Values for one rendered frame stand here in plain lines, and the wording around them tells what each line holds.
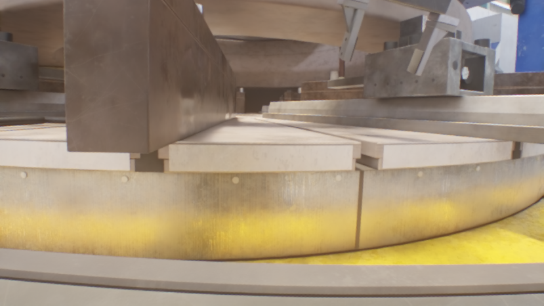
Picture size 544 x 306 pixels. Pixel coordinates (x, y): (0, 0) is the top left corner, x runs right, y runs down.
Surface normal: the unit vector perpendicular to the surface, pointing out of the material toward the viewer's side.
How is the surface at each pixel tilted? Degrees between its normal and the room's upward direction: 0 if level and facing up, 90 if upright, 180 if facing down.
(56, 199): 90
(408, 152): 90
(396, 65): 90
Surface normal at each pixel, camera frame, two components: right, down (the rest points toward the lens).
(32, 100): 0.91, -0.26
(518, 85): -0.66, 0.05
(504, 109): -0.85, -0.30
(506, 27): 0.38, 0.10
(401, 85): -0.90, 0.02
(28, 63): 0.95, 0.05
